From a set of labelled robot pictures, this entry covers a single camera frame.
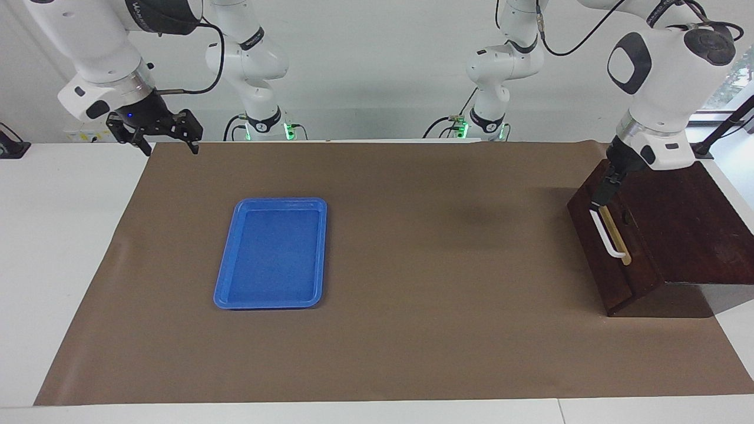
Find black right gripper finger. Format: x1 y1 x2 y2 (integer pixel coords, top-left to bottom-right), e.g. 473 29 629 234
107 117 153 155
171 109 203 154

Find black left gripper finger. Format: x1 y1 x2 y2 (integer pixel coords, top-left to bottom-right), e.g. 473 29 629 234
591 167 627 208

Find white drawer handle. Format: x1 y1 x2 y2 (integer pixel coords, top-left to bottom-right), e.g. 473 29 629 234
589 207 629 260

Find wooden drawer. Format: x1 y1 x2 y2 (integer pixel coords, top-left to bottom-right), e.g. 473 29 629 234
585 159 664 301

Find white socket box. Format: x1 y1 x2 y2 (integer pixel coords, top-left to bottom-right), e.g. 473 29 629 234
64 121 115 143

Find dark wooden cabinet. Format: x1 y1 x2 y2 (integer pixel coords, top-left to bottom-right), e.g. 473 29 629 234
567 158 754 319

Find black clamp stand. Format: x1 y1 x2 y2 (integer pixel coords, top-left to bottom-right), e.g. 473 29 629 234
692 94 754 160

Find window pane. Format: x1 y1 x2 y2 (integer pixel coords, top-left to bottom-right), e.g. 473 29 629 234
704 47 754 124

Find blue plastic tray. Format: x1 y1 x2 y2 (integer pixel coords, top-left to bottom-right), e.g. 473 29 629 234
213 197 328 310

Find brown table mat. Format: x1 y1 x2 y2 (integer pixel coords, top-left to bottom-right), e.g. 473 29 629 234
34 140 754 407

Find black base cable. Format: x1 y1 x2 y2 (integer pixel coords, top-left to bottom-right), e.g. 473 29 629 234
421 88 478 140
223 114 248 142

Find black desk mount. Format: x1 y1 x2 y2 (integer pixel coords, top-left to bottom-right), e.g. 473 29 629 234
0 122 31 160

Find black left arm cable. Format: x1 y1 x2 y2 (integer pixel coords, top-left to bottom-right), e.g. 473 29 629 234
533 0 746 58

